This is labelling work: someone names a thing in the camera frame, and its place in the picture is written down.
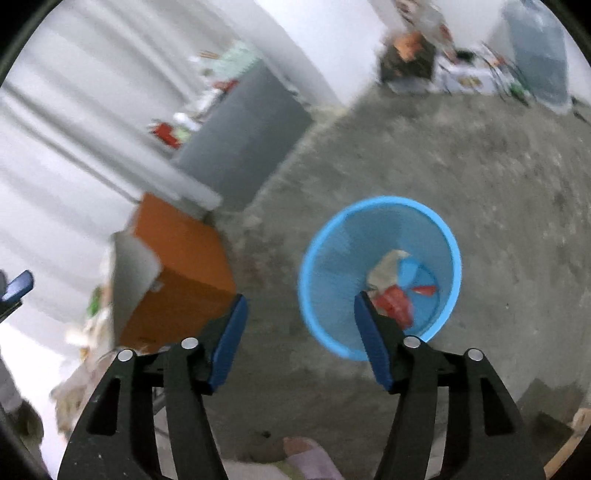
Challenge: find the dark printed box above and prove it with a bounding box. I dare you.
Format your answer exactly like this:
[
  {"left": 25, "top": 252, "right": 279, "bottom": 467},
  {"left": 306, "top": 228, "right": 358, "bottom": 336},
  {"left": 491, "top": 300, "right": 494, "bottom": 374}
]
[{"left": 379, "top": 31, "right": 437, "bottom": 94}]

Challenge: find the grey cabinet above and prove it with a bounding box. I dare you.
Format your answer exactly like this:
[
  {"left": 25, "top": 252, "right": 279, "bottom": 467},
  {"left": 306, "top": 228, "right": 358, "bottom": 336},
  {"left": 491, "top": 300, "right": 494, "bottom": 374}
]
[{"left": 173, "top": 60, "right": 315, "bottom": 214}]

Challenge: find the white printed box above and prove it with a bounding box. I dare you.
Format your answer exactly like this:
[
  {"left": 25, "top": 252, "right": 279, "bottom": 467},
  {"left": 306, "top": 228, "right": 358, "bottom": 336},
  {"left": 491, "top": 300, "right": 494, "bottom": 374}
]
[{"left": 434, "top": 48, "right": 514, "bottom": 96}]

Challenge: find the blue mesh wastebasket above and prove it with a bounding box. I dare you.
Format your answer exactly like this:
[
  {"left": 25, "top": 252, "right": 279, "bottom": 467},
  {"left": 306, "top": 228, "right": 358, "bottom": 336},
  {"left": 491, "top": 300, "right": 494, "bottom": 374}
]
[{"left": 298, "top": 196, "right": 462, "bottom": 361}]

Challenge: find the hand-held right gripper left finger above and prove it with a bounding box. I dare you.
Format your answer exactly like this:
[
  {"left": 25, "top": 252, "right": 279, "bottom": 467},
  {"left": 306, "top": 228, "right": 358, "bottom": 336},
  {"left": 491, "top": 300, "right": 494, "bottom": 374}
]
[{"left": 58, "top": 294, "right": 249, "bottom": 480}]

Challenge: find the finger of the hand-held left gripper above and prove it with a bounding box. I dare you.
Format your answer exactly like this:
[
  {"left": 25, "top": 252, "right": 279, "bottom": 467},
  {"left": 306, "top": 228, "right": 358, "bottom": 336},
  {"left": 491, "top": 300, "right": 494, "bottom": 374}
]
[{"left": 0, "top": 270, "right": 35, "bottom": 320}]

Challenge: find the blue water jug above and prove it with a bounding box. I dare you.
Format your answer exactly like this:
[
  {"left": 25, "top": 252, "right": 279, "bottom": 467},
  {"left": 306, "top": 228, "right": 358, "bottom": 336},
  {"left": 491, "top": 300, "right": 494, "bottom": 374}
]
[{"left": 501, "top": 0, "right": 572, "bottom": 112}]

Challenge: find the orange box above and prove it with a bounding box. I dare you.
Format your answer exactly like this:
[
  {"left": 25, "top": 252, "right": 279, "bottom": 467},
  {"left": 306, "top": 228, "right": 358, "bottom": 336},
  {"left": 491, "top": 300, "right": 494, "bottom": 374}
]
[{"left": 115, "top": 193, "right": 238, "bottom": 354}]

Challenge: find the mint green basket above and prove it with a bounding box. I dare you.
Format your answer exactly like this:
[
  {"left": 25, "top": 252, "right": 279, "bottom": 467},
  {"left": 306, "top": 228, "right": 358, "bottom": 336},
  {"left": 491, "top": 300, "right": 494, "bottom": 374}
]
[{"left": 217, "top": 41, "right": 265, "bottom": 80}]

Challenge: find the red snack packet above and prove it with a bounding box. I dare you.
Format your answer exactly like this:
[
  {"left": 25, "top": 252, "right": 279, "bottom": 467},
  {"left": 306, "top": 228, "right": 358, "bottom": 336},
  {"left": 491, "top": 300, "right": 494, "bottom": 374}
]
[{"left": 373, "top": 285, "right": 415, "bottom": 329}]

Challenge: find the red thermos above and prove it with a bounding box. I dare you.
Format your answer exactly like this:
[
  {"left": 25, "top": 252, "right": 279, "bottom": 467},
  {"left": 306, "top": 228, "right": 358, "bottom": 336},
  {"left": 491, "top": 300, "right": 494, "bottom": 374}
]
[{"left": 151, "top": 121, "right": 182, "bottom": 149}]

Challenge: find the beige paper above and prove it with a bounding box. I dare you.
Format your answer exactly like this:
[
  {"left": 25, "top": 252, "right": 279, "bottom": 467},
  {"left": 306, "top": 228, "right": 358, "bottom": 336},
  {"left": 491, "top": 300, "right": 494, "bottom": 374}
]
[{"left": 366, "top": 249, "right": 411, "bottom": 292}]

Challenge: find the white curtain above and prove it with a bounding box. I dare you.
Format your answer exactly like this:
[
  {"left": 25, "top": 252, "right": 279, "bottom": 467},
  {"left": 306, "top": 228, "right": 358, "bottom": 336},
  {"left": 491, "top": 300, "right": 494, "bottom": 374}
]
[{"left": 0, "top": 0, "right": 225, "bottom": 326}]

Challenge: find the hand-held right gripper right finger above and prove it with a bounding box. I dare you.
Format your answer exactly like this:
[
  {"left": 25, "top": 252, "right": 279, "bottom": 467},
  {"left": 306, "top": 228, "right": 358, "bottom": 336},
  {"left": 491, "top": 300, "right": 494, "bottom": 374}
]
[{"left": 355, "top": 292, "right": 546, "bottom": 480}]

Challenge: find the lilac slipper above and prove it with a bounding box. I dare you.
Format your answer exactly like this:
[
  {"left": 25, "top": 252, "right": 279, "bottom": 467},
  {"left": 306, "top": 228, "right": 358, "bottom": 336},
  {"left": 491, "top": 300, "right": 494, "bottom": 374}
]
[{"left": 281, "top": 436, "right": 346, "bottom": 480}]

